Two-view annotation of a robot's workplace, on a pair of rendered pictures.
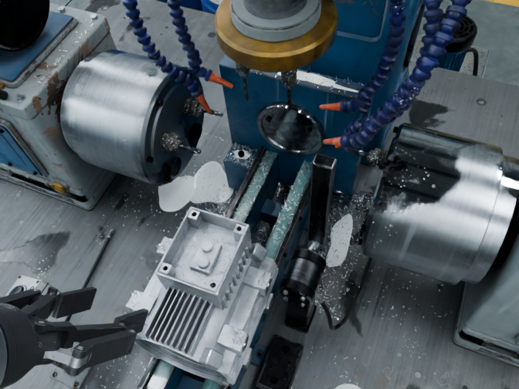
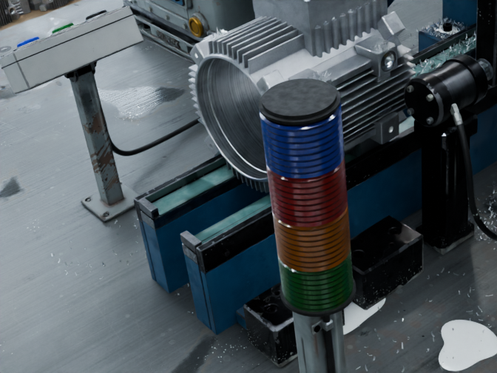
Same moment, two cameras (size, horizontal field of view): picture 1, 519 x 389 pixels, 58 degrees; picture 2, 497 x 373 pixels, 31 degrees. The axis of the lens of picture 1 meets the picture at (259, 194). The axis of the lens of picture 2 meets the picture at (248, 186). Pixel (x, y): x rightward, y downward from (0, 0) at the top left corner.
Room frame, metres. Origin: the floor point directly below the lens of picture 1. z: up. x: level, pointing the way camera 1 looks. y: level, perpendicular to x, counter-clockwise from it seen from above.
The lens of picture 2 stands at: (-0.59, -0.29, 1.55)
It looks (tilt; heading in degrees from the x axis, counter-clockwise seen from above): 35 degrees down; 29
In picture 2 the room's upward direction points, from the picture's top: 8 degrees counter-clockwise
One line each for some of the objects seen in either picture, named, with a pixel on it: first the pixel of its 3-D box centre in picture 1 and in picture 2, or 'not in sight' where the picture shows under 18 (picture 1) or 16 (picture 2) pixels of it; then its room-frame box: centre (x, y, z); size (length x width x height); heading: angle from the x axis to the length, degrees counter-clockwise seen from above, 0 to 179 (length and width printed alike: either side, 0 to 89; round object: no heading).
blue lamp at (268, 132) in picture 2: not in sight; (302, 132); (-0.07, -0.05, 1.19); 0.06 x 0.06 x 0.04
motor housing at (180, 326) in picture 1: (205, 302); (301, 86); (0.28, 0.11, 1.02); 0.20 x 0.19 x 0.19; 153
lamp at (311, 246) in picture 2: not in sight; (311, 227); (-0.07, -0.05, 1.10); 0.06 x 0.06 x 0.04
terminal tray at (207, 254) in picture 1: (206, 258); (320, 1); (0.32, 0.09, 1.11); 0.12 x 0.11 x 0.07; 153
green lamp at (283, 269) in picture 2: not in sight; (316, 270); (-0.07, -0.05, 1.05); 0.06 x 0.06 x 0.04
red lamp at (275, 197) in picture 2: not in sight; (307, 181); (-0.07, -0.05, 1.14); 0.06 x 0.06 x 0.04
